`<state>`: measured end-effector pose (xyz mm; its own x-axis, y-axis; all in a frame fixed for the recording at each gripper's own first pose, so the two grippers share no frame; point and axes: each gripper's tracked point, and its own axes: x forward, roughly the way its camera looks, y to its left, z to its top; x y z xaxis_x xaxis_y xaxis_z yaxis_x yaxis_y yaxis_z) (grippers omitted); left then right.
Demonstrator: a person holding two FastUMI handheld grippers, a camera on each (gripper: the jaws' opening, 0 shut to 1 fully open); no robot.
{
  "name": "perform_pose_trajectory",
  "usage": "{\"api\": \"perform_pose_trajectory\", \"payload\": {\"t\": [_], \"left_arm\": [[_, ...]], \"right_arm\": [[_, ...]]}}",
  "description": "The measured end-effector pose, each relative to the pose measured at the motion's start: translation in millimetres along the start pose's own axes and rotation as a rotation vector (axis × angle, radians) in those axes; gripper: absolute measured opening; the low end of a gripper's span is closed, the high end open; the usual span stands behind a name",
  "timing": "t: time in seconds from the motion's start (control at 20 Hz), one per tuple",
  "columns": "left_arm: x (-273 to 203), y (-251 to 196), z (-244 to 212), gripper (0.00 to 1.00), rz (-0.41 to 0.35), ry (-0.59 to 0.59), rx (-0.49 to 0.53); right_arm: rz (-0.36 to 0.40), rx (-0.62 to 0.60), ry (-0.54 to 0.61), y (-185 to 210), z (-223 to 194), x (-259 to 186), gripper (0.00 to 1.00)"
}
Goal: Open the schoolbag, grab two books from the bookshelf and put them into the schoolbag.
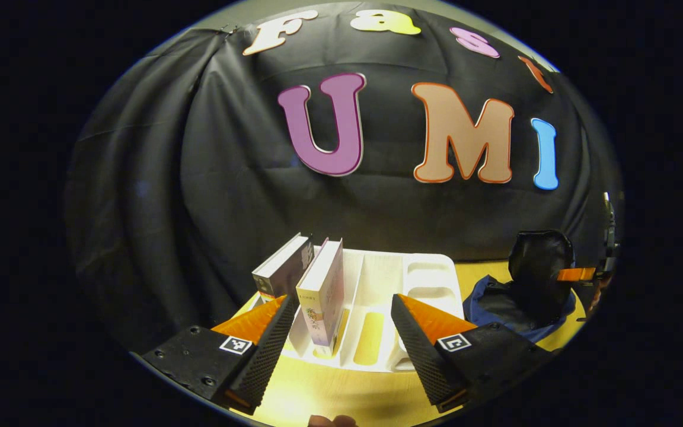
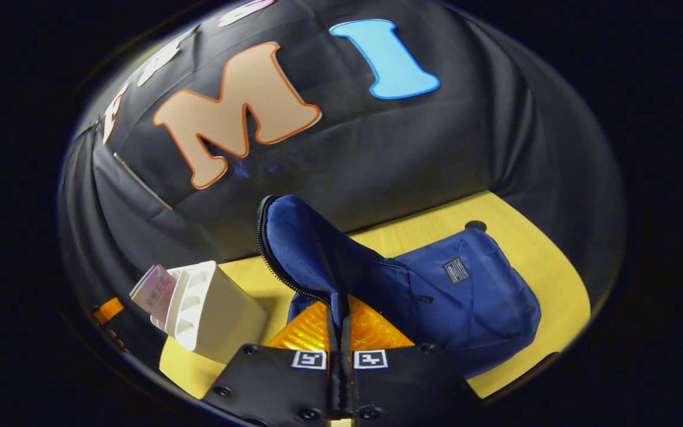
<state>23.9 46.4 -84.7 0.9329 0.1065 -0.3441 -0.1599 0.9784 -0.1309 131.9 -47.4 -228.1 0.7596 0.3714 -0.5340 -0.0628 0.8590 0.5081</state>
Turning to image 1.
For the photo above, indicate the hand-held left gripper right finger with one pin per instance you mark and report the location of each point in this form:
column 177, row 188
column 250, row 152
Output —
column 415, row 350

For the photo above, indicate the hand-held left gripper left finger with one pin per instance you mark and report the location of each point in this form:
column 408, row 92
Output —
column 270, row 350

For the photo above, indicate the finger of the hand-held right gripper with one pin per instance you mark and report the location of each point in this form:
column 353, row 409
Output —
column 575, row 274

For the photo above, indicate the blue schoolbag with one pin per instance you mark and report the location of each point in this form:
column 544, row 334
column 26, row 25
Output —
column 531, row 267

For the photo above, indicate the pink book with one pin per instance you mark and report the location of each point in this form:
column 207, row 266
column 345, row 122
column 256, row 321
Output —
column 324, row 296

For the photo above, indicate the white bookshelf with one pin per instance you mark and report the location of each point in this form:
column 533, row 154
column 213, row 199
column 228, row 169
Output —
column 377, row 279

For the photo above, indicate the dark cover book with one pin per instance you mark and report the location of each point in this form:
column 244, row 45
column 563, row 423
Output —
column 285, row 267

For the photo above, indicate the black backdrop cloth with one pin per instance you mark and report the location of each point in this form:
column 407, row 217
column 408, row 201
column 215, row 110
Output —
column 199, row 178

